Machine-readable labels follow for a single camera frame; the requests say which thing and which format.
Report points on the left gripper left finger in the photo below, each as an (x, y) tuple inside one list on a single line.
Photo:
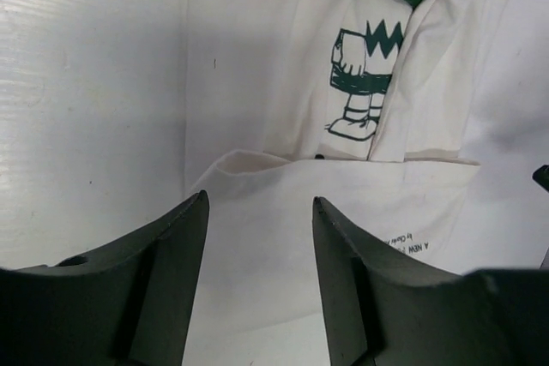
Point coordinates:
[(128, 302)]

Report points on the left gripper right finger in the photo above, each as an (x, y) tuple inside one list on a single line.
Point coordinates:
[(382, 307)]

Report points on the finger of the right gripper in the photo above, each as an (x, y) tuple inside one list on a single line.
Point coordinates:
[(541, 176)]

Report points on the white and green t shirt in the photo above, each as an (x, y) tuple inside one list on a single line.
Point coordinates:
[(362, 102)]

